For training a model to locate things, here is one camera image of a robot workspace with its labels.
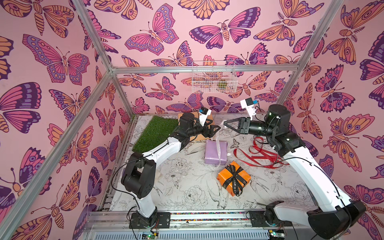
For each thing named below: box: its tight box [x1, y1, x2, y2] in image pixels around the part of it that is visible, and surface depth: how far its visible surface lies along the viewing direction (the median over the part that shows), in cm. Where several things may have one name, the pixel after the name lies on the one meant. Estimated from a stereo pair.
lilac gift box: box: [204, 139, 228, 165], surface depth 89 cm
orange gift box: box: [217, 160, 251, 196], surface depth 81 cm
